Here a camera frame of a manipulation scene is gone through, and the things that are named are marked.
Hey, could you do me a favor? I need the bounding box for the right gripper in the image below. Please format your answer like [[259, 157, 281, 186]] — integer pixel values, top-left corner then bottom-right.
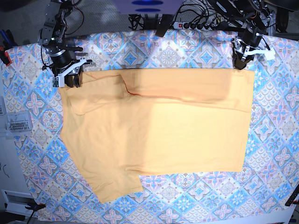
[[42, 50, 93, 88]]

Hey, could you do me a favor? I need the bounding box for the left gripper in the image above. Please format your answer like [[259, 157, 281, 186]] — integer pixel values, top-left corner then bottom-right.
[[232, 28, 274, 70]]

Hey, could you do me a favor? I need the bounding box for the yellow T-shirt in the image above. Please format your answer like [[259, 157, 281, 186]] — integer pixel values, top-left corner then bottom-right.
[[59, 68, 255, 203]]

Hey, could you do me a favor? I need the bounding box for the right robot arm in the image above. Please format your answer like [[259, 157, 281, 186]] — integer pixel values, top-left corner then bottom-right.
[[38, 0, 93, 88]]

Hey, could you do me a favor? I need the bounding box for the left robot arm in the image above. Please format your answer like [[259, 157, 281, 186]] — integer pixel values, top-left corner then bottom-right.
[[208, 0, 275, 70]]

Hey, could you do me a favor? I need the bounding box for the clear plastic screw box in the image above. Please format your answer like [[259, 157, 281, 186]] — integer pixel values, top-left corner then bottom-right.
[[6, 111, 33, 133]]

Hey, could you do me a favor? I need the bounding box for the red black clamp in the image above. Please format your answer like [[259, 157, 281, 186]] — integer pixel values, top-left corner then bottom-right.
[[0, 46, 12, 66]]

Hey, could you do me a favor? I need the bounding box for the white power strip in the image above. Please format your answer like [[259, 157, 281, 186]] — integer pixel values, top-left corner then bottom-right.
[[172, 21, 216, 30]]

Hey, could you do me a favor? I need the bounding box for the orange black bar clamp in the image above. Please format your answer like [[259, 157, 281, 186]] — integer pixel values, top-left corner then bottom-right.
[[25, 203, 46, 212]]

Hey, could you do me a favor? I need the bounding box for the black clamp right edge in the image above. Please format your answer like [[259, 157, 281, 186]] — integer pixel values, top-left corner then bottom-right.
[[285, 192, 299, 207]]

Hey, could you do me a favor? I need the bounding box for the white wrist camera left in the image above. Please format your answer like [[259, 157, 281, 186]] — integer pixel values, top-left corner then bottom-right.
[[264, 50, 276, 61]]

